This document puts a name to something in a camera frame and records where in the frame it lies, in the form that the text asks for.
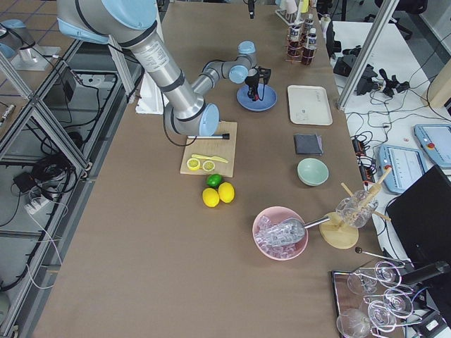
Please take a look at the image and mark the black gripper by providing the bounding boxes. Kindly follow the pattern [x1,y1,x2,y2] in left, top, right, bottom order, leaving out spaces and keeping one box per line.
[247,0,255,19]
[245,70,260,99]

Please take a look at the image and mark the blue plastic plate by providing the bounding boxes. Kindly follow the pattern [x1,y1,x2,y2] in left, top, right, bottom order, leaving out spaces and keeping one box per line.
[236,84,278,112]

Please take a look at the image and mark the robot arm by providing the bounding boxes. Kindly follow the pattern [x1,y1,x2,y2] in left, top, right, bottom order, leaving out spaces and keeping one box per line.
[57,0,257,137]

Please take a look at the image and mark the tea bottle front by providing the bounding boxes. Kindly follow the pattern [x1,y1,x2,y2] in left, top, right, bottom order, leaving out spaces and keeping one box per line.
[287,20,303,60]

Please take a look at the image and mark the tea bottle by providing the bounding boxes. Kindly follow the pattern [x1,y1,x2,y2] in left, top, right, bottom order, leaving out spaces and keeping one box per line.
[287,20,303,60]
[304,13,314,35]
[302,28,317,65]

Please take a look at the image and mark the steel muddler black tip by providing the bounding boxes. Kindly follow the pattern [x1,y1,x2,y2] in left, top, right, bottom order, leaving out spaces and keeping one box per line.
[187,133,230,140]

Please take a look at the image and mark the cream rabbit tray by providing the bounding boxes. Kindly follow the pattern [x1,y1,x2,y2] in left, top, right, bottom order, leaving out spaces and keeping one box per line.
[287,85,333,126]

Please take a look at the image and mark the tea bottle back right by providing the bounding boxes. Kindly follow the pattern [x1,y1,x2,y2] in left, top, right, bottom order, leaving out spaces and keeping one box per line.
[304,13,314,35]

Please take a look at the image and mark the wooden cutting board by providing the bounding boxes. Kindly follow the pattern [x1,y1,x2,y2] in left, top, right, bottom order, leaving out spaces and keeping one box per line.
[180,121,237,177]

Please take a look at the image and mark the tea bottle back left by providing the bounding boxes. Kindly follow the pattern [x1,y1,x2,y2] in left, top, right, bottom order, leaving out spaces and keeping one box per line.
[302,28,317,65]

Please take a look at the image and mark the grey folded cloth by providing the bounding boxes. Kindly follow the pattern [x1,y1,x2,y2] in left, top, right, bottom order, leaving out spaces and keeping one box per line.
[294,134,323,156]

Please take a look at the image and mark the yellow plastic knife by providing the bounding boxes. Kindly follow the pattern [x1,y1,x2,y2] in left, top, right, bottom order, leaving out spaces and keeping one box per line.
[191,154,229,163]

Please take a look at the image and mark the lemon half upper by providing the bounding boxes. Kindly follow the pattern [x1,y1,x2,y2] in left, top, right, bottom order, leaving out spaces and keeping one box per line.
[202,160,216,173]

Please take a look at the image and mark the lemon half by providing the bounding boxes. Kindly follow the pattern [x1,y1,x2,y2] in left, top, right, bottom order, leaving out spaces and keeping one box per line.
[202,160,216,173]
[186,158,202,171]

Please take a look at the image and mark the lemon half lower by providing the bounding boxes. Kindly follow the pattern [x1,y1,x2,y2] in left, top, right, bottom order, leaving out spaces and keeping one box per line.
[186,158,202,171]

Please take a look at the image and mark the green lime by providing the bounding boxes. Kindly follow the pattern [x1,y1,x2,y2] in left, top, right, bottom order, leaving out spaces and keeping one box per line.
[206,173,223,188]

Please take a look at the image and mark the green bowl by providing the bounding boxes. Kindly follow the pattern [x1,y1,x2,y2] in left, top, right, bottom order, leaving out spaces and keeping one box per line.
[297,158,329,187]

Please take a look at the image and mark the yellow lemon upper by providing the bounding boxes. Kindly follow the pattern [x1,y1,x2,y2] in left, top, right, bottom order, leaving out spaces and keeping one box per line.
[218,182,235,204]

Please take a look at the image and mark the yellow lemon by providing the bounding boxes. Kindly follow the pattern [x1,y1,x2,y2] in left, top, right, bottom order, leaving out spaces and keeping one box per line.
[218,182,235,204]
[202,187,220,208]

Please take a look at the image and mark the yellow lemon lower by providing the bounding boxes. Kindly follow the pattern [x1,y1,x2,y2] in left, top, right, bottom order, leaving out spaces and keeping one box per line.
[202,187,220,208]

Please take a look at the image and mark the steel ice scoop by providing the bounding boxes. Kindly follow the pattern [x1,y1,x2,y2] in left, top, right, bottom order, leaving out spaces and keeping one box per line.
[278,216,330,245]

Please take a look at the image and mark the glass mug on stand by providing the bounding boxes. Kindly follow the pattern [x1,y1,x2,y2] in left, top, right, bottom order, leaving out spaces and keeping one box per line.
[335,190,378,228]

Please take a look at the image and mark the pink bowl of ice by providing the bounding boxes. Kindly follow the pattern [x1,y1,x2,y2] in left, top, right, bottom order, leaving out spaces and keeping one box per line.
[252,206,309,261]

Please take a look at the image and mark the wooden mug tree stand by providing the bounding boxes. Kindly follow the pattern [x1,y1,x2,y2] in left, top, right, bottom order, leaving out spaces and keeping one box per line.
[319,167,392,249]

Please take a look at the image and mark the blue teach pendant near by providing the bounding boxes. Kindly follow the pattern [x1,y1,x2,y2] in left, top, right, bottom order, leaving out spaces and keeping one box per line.
[377,144,427,194]

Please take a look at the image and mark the blue teach pendant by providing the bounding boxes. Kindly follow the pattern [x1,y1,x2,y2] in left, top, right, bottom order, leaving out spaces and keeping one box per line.
[377,144,427,194]
[414,124,451,169]

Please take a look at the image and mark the blue teach pendant far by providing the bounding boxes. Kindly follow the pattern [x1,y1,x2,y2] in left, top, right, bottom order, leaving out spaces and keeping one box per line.
[414,124,451,169]

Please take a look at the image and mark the black laptop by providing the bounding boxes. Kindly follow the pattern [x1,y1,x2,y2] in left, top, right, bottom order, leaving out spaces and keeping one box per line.
[384,163,451,286]

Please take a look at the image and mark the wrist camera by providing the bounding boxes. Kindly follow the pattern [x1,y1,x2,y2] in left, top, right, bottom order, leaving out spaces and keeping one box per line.
[258,67,271,85]

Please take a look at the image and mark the copper wire bottle rack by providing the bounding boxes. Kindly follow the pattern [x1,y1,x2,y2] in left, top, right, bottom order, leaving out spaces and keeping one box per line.
[285,22,317,65]

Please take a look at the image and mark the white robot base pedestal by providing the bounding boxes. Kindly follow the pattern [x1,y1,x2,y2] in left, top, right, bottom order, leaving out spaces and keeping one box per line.
[135,73,168,115]

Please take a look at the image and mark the aluminium frame post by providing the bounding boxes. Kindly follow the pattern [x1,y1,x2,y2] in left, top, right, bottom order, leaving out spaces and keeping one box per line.
[337,0,399,110]

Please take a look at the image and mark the wire glass rack tray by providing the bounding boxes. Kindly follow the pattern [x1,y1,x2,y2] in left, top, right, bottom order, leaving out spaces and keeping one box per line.
[330,246,445,338]

